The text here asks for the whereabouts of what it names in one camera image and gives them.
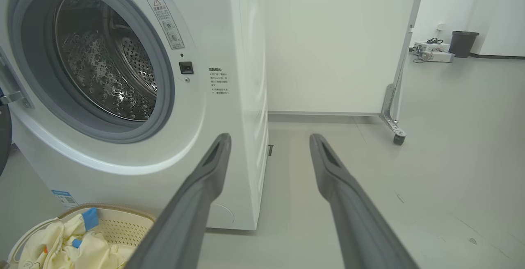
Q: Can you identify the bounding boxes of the blue cloth piece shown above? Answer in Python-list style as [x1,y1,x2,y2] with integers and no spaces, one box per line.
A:
[72,207,99,248]

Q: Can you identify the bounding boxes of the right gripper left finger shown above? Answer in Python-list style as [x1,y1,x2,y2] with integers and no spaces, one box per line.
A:
[125,134,232,269]

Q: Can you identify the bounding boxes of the white flat box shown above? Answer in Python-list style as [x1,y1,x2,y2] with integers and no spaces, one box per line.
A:
[419,51,455,63]

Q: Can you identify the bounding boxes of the cream yellow garment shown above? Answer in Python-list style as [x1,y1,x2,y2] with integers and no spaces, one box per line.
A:
[18,214,136,269]

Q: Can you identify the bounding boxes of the white partition panel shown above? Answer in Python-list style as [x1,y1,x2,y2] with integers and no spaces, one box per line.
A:
[262,0,427,117]

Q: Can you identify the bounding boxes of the blue energy label sticker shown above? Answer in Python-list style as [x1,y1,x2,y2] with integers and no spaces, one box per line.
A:
[51,190,78,208]

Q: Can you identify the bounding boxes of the white perforated box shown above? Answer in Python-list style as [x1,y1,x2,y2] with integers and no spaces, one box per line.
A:
[413,41,450,53]

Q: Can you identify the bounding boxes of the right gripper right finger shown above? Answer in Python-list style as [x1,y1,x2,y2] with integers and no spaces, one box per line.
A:
[310,134,419,269]

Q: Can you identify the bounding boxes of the dark grey trash bin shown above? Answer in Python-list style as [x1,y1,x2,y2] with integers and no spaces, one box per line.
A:
[449,31,479,58]

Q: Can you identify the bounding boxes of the cream perforated laundry basket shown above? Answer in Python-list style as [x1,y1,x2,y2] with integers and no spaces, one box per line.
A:
[6,203,157,269]

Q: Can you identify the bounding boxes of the warning sticker with triangle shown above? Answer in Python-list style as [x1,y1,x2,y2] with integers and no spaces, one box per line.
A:
[147,0,185,50]

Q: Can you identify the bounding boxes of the steel washing drum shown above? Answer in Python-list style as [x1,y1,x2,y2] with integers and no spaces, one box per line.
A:
[53,0,158,122]

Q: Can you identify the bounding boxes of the white front-load washing machine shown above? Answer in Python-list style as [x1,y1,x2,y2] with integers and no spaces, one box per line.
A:
[0,0,269,230]

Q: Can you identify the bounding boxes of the metal caster foot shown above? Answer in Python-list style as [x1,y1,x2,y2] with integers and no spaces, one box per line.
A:
[379,84,407,146]

